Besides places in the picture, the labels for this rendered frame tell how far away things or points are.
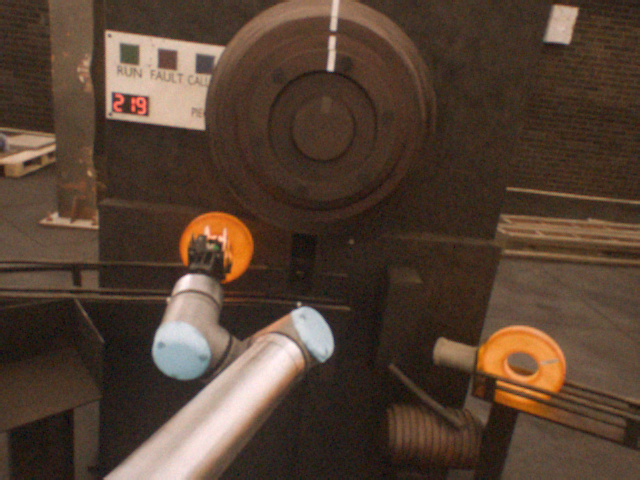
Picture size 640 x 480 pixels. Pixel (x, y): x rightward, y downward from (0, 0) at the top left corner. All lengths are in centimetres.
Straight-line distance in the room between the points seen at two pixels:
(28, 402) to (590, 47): 774
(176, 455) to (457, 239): 91
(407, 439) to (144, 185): 83
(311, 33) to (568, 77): 710
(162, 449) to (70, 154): 347
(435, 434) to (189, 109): 89
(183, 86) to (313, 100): 36
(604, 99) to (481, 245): 705
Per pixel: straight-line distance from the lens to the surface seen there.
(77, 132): 392
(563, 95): 802
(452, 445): 123
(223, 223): 112
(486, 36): 130
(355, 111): 100
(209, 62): 121
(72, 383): 111
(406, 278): 119
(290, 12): 108
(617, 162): 854
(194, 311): 87
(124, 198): 132
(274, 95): 99
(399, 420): 120
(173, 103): 124
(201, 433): 62
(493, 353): 114
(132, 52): 125
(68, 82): 391
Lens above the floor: 121
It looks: 18 degrees down
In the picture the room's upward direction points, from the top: 7 degrees clockwise
